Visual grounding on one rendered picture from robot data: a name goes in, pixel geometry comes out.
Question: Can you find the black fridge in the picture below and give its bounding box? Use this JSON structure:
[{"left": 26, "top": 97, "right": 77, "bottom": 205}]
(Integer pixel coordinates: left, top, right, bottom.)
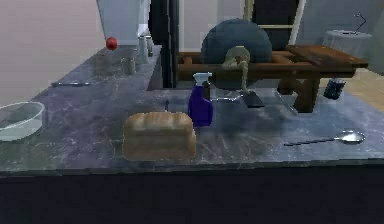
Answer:
[{"left": 147, "top": 0, "right": 180, "bottom": 89}]

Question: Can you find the dark blue round chair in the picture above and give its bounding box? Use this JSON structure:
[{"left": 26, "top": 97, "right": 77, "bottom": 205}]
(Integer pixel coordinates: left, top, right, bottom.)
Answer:
[{"left": 200, "top": 18, "right": 274, "bottom": 91}]

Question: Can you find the brown bread loaf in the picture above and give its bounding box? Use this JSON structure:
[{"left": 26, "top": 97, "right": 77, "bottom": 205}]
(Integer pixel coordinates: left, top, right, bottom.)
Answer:
[{"left": 121, "top": 111, "right": 197, "bottom": 162}]

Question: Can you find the white round side table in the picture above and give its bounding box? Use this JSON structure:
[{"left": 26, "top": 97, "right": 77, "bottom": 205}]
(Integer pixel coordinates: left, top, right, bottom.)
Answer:
[{"left": 322, "top": 29, "right": 373, "bottom": 60}]

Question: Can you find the silver spoon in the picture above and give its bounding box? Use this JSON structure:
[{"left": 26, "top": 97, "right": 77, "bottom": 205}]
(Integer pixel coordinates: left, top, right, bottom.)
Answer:
[{"left": 283, "top": 129, "right": 367, "bottom": 147}]

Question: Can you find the clear glass bowl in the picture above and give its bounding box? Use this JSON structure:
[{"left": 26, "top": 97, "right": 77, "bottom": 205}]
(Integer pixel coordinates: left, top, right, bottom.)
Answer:
[{"left": 0, "top": 101, "right": 46, "bottom": 142}]

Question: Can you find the red apple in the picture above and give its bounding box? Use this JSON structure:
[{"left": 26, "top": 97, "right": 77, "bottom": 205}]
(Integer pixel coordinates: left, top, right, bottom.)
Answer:
[{"left": 105, "top": 36, "right": 119, "bottom": 51}]

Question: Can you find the grey salt shaker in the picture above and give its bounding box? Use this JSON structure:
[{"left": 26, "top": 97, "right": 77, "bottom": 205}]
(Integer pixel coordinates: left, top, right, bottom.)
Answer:
[{"left": 146, "top": 35, "right": 155, "bottom": 57}]

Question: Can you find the dark blue bin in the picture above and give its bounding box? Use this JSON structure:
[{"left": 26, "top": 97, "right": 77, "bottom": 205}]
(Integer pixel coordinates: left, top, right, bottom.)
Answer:
[{"left": 323, "top": 78, "right": 347, "bottom": 101}]

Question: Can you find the grey marble kitchen counter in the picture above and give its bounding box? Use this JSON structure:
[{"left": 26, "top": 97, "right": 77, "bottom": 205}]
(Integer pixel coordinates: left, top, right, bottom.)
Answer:
[{"left": 0, "top": 44, "right": 384, "bottom": 224}]

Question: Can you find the silver butter knife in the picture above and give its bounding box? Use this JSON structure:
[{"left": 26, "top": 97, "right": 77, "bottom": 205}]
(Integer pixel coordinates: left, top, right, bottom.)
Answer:
[{"left": 51, "top": 81, "right": 92, "bottom": 88}]

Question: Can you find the blue spray bottle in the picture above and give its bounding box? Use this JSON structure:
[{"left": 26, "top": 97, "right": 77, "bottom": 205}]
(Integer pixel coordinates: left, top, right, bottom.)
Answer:
[{"left": 187, "top": 72, "right": 214, "bottom": 128}]

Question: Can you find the brown wooden table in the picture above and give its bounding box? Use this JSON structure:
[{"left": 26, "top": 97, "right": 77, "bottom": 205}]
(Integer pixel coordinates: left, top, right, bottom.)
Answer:
[{"left": 176, "top": 44, "right": 370, "bottom": 114}]

